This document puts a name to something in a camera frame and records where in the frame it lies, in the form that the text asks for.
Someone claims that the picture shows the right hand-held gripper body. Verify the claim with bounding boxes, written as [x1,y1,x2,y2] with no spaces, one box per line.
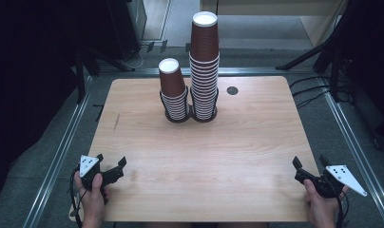
[294,164,368,200]

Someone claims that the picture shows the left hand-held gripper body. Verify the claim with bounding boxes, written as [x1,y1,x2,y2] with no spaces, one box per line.
[79,154,125,192]

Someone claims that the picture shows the tall stack of brown cups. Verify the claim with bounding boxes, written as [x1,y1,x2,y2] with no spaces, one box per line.
[188,10,221,121]

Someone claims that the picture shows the person's left hand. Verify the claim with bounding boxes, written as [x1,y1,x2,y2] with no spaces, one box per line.
[73,172,111,220]

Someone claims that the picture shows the person's right hand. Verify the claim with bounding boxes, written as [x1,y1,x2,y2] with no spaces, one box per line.
[303,179,350,220]

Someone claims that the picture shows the black metal stand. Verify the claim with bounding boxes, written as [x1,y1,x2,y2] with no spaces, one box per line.
[73,47,103,105]

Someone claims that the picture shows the short stack of brown cups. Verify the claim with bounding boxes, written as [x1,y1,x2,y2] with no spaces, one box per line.
[158,57,191,122]

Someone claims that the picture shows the black tripod stand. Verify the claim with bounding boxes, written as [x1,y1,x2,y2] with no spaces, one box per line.
[275,0,384,105]

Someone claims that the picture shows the black cabinet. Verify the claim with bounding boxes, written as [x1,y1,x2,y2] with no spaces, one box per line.
[106,0,147,62]

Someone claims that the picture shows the beige counter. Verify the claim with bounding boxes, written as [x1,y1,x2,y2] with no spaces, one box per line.
[199,0,350,48]

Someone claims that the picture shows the metal floor rail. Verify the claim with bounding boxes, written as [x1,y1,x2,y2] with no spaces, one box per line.
[23,75,95,228]
[98,66,318,78]
[317,75,384,228]

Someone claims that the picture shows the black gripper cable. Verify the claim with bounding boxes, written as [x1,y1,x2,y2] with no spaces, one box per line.
[68,166,84,228]
[336,192,350,228]

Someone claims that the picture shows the black floor cables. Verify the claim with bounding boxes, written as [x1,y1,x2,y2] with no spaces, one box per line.
[288,75,332,109]

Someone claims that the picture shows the white floor cable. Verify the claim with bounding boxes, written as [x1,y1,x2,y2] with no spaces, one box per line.
[122,44,150,71]

